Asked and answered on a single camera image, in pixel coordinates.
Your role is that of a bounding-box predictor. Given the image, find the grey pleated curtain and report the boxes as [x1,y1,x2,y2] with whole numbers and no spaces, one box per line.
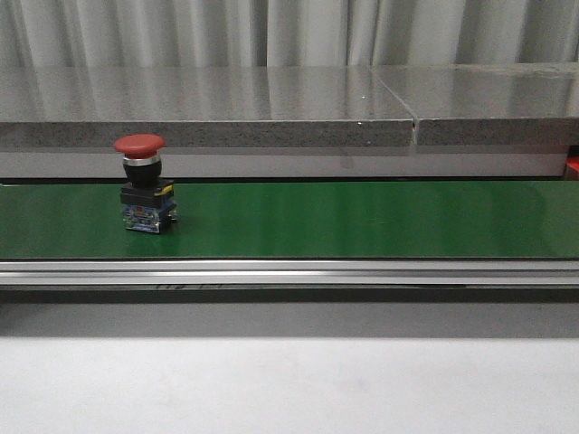
[1,1,578,67]

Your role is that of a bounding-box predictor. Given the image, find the white cabinet front panel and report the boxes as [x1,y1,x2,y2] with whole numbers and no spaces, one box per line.
[1,146,568,179]

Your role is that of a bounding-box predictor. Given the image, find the aluminium conveyor frame rail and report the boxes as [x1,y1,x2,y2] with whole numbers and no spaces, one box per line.
[1,259,578,287]

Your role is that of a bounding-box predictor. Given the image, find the grey speckled countertop slab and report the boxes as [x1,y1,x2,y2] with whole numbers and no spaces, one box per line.
[1,67,413,150]
[371,62,578,153]

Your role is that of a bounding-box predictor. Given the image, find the grey speckled left countertop slab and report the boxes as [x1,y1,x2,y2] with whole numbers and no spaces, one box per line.
[1,67,413,150]

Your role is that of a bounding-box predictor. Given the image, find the red plastic tray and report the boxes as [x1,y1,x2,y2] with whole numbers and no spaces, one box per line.
[564,156,579,181]

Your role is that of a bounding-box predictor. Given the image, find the green conveyor belt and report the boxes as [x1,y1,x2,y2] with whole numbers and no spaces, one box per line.
[1,181,578,259]

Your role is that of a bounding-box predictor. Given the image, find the grey speckled right countertop slab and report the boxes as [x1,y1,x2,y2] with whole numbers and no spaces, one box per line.
[371,62,578,153]

